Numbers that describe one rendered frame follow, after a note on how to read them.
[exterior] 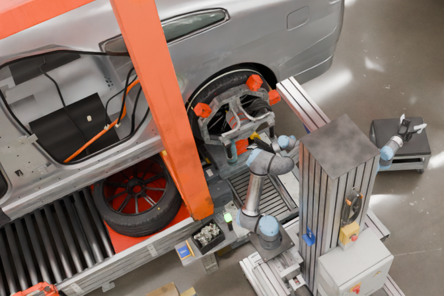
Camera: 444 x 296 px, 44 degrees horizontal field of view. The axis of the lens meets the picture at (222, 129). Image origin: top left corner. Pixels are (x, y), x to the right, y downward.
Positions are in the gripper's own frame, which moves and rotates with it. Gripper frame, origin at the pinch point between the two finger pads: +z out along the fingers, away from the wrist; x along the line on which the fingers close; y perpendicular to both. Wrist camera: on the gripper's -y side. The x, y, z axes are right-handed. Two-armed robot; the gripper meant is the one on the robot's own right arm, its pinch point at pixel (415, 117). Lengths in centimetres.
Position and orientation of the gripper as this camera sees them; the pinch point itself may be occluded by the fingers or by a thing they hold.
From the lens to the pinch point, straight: 353.8
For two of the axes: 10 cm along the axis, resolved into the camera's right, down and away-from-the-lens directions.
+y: 1.4, 6.9, 7.1
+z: 6.7, -5.9, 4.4
